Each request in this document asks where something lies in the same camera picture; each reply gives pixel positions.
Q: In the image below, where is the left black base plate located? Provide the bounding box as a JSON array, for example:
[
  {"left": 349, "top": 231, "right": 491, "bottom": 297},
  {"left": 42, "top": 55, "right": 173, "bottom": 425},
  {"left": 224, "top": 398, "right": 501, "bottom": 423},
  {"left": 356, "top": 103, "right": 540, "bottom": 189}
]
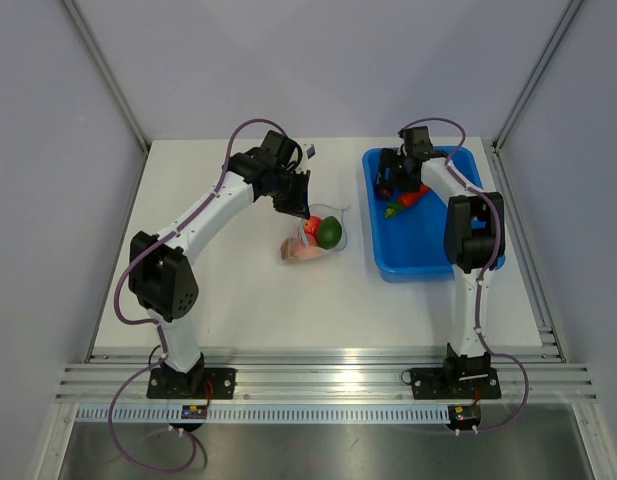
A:
[{"left": 146, "top": 366, "right": 236, "bottom": 400}]

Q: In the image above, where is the right aluminium frame post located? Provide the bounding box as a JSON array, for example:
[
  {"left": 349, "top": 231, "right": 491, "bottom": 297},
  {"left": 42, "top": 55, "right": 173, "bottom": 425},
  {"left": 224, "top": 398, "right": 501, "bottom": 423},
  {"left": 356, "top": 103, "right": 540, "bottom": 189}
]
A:
[{"left": 492, "top": 0, "right": 587, "bottom": 153}]

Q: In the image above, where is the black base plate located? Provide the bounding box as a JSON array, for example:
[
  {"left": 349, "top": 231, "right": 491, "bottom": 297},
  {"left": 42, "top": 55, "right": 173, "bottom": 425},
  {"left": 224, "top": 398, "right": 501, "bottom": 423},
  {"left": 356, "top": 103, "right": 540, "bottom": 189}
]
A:
[
  {"left": 146, "top": 366, "right": 236, "bottom": 400},
  {"left": 400, "top": 367, "right": 502, "bottom": 400}
]

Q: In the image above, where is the pink peach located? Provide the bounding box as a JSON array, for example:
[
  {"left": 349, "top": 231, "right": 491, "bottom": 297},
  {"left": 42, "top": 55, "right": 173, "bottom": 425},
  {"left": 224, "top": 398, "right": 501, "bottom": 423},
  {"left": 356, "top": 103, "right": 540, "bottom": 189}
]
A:
[{"left": 293, "top": 242, "right": 330, "bottom": 261}]

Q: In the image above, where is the aluminium frame post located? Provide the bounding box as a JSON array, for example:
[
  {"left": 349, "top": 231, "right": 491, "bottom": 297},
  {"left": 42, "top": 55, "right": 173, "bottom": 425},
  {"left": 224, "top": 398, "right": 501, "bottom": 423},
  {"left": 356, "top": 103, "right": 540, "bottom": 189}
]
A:
[
  {"left": 58, "top": 0, "right": 151, "bottom": 158},
  {"left": 492, "top": 0, "right": 587, "bottom": 153}
]

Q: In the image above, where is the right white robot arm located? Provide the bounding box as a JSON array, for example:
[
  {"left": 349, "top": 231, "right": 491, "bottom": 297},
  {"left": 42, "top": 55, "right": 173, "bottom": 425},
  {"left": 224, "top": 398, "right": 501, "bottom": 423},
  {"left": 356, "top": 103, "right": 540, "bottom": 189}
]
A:
[{"left": 376, "top": 124, "right": 505, "bottom": 400}]

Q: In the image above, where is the right circuit board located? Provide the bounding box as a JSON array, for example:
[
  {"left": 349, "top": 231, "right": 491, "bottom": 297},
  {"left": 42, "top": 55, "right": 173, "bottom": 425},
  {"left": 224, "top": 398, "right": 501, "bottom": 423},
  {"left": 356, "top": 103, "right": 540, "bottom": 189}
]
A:
[{"left": 448, "top": 404, "right": 482, "bottom": 429}]

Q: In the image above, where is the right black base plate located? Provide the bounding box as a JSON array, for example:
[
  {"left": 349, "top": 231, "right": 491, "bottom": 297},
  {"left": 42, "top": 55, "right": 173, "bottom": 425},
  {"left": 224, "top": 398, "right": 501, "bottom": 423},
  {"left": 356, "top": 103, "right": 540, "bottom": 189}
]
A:
[{"left": 400, "top": 367, "right": 502, "bottom": 400}]

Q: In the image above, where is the left aluminium frame post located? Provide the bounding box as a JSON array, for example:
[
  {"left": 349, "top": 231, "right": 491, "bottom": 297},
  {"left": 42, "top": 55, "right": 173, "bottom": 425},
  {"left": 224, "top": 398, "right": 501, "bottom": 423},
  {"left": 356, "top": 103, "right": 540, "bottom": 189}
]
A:
[{"left": 58, "top": 0, "right": 151, "bottom": 158}]

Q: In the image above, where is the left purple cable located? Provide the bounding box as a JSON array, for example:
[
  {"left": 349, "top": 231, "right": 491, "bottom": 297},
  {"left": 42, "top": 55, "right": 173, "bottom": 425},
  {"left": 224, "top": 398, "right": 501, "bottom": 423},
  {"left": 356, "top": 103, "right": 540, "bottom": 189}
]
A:
[{"left": 107, "top": 118, "right": 289, "bottom": 474}]

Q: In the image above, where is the red apple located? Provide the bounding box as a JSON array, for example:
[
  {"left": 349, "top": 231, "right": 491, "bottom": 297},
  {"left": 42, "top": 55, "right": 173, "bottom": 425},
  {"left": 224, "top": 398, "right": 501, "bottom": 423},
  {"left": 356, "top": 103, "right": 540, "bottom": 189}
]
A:
[{"left": 303, "top": 216, "right": 322, "bottom": 237}]

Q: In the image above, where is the aluminium mounting rail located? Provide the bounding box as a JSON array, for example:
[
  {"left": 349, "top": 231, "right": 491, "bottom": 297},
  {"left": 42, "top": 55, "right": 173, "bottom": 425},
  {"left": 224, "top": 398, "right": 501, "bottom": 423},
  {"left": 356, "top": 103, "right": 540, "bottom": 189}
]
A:
[{"left": 55, "top": 345, "right": 598, "bottom": 404}]

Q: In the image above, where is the orange carrot with leaves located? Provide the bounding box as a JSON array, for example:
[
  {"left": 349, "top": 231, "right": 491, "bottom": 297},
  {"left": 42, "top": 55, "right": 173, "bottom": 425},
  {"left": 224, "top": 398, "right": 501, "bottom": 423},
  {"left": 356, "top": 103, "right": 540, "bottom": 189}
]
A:
[{"left": 384, "top": 185, "right": 431, "bottom": 219}]

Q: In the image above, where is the circuit board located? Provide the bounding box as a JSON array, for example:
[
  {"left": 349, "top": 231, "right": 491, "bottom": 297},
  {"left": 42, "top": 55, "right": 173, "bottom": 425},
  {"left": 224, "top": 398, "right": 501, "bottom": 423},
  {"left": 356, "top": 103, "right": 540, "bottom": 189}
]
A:
[
  {"left": 448, "top": 404, "right": 482, "bottom": 429},
  {"left": 181, "top": 405, "right": 208, "bottom": 420}
]

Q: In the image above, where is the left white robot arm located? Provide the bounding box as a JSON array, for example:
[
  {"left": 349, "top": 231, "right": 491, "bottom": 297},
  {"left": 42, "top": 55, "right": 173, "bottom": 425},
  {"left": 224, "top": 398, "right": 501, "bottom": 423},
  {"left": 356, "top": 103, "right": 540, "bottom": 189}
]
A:
[{"left": 127, "top": 130, "right": 315, "bottom": 399}]

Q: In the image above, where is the white slotted cable duct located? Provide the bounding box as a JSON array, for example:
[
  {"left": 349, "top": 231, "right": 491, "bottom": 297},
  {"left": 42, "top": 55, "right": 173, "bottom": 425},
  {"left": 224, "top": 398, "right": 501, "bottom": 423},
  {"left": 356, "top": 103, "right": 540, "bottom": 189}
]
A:
[{"left": 76, "top": 403, "right": 450, "bottom": 425}]

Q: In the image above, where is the brown orange fruit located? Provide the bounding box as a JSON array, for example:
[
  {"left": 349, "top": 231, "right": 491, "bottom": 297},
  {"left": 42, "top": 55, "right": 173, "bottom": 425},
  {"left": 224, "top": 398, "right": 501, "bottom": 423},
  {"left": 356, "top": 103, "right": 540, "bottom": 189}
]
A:
[{"left": 280, "top": 238, "right": 304, "bottom": 262}]

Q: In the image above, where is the dark purple plum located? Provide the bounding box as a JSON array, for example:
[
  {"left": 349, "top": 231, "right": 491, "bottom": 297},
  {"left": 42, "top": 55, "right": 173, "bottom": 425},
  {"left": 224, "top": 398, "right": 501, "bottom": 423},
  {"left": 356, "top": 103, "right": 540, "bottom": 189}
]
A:
[{"left": 375, "top": 185, "right": 394, "bottom": 201}]

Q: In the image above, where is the left circuit board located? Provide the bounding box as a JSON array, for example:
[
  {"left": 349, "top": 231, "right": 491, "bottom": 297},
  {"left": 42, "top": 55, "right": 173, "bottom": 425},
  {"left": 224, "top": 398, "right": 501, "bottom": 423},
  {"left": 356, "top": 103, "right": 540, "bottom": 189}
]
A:
[{"left": 181, "top": 405, "right": 208, "bottom": 420}]

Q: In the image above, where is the blue plastic bin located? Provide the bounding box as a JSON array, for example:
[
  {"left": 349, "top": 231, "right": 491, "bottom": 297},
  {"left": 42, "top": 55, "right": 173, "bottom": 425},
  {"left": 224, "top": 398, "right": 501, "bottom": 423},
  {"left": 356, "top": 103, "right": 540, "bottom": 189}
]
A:
[{"left": 362, "top": 148, "right": 453, "bottom": 283}]

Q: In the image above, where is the clear zip top bag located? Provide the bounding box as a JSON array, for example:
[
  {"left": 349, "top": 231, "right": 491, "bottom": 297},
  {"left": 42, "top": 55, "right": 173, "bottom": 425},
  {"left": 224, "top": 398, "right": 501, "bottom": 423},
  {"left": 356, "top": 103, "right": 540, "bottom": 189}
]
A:
[{"left": 280, "top": 203, "right": 348, "bottom": 263}]

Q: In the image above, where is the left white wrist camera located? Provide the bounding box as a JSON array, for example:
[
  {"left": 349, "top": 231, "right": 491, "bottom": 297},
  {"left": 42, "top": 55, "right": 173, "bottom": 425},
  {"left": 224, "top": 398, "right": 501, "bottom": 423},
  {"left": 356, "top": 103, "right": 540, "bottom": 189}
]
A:
[{"left": 301, "top": 143, "right": 316, "bottom": 159}]

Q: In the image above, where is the green lime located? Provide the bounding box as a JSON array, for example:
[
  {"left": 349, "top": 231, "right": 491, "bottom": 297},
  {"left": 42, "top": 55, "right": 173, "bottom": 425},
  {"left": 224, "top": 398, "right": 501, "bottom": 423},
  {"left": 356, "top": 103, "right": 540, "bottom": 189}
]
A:
[{"left": 316, "top": 216, "right": 343, "bottom": 250}]

